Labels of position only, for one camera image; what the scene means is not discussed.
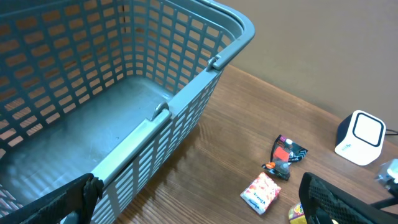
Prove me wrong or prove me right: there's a grey plastic shopping basket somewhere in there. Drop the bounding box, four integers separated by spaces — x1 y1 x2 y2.
1 0 255 223

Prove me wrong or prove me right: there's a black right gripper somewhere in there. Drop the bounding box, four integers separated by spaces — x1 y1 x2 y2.
371 183 397 209

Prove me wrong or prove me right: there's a red white snack box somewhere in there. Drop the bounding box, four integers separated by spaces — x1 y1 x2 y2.
240 172 281 215

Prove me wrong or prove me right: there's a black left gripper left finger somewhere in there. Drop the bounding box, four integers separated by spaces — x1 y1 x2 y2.
1 173 104 224

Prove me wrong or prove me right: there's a yellow juice bottle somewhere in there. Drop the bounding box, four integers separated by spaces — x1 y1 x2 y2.
288 203 307 224

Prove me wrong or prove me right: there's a black red snack packet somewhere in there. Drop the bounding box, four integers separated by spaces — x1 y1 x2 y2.
262 134 308 181

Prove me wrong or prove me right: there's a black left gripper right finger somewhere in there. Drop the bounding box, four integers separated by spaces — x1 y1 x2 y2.
298 172 397 224

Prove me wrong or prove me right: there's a white barcode scanner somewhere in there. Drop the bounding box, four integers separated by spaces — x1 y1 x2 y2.
335 110 386 166

